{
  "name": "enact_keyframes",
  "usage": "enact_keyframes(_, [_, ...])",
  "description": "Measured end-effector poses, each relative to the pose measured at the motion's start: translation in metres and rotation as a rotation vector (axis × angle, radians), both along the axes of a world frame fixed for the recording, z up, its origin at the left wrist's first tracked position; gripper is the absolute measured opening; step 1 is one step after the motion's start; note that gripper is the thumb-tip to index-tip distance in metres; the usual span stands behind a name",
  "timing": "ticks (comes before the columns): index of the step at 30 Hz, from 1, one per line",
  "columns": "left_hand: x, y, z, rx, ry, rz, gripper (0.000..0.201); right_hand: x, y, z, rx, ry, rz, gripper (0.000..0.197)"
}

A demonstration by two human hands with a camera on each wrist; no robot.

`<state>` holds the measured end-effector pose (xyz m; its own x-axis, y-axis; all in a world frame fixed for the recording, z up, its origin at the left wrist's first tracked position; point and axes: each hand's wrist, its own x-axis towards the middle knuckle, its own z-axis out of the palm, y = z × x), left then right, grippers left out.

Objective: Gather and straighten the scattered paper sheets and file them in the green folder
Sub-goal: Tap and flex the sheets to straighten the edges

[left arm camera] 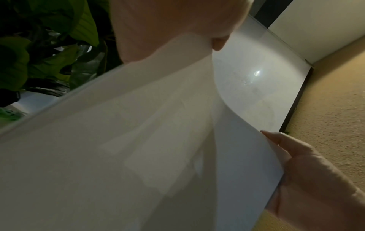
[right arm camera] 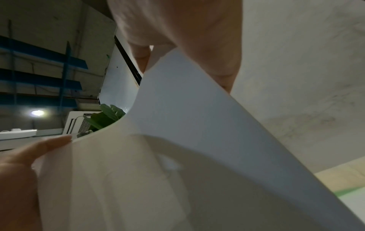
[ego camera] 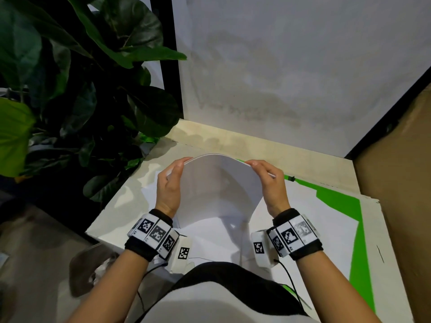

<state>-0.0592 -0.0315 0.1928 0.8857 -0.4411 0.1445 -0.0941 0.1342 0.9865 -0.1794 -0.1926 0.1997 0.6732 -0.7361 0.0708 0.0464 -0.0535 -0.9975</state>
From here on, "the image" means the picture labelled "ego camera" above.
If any black and white shirt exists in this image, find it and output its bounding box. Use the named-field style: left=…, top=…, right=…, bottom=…
left=134, top=262, right=319, bottom=323

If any person's right forearm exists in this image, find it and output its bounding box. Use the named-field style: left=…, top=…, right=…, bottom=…
left=296, top=247, right=383, bottom=323

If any brown cardboard panel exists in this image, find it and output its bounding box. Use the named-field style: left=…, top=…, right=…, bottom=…
left=353, top=85, right=431, bottom=323

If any right wristband with marker tags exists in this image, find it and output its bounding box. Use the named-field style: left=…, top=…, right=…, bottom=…
left=266, top=208, right=324, bottom=261

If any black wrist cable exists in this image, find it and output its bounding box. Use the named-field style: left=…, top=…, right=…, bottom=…
left=274, top=258, right=306, bottom=310
left=136, top=262, right=169, bottom=314

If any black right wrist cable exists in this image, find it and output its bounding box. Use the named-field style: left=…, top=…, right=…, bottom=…
left=274, top=258, right=306, bottom=310

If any person's left forearm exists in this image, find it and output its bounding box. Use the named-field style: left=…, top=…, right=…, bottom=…
left=66, top=247, right=168, bottom=323

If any curved white paper sheet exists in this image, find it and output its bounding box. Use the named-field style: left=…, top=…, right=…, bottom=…
left=172, top=153, right=277, bottom=230

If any white foam board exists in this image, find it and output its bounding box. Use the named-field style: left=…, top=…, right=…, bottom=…
left=86, top=137, right=419, bottom=323

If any white backdrop panel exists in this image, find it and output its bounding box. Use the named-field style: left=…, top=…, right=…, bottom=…
left=171, top=0, right=431, bottom=159

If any person's right hand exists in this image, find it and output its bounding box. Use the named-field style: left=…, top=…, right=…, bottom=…
left=245, top=159, right=292, bottom=218

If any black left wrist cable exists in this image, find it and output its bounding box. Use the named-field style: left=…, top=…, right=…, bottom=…
left=136, top=262, right=169, bottom=314

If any left wristband with marker tags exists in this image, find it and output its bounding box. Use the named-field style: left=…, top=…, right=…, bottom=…
left=124, top=209, right=180, bottom=262

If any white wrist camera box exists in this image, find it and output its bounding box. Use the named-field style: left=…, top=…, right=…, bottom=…
left=251, top=230, right=277, bottom=270
left=168, top=234, right=193, bottom=275

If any person's left hand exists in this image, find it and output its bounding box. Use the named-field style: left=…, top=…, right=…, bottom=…
left=155, top=157, right=193, bottom=219

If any wristband with marker tags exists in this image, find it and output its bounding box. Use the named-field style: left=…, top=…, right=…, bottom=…
left=266, top=208, right=324, bottom=261
left=124, top=209, right=180, bottom=262

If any large green leafy plant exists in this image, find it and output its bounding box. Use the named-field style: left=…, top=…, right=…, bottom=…
left=0, top=0, right=188, bottom=203

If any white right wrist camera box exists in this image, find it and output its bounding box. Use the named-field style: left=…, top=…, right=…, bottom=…
left=251, top=230, right=277, bottom=270

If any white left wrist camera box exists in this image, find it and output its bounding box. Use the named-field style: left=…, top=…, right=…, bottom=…
left=168, top=234, right=193, bottom=275

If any green mat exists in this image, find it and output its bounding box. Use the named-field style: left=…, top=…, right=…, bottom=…
left=236, top=159, right=376, bottom=314

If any flat white paper sheet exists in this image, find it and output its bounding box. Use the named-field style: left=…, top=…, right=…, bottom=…
left=153, top=185, right=360, bottom=289

